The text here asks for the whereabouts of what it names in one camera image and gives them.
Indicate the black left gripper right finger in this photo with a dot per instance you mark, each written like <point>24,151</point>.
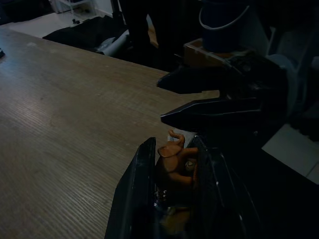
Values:
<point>216,184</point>

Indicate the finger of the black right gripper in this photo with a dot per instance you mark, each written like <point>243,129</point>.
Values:
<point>194,79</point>
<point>211,112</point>

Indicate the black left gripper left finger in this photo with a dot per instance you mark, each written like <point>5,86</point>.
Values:
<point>134,189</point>

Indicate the brown wooden box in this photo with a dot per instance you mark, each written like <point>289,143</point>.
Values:
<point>197,53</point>

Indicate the dark blue bucket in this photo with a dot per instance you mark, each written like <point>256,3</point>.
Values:
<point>219,37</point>

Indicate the person in black trousers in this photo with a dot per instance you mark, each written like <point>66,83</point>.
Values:
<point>137,20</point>

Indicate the grey rolled sheet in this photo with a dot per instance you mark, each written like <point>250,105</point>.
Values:
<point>114,44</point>

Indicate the black floor mat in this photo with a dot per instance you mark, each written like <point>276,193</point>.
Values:
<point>82,32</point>

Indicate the white shelf unit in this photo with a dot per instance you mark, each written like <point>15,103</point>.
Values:
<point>62,5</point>

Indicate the small black object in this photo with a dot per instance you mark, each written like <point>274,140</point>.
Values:
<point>1,53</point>

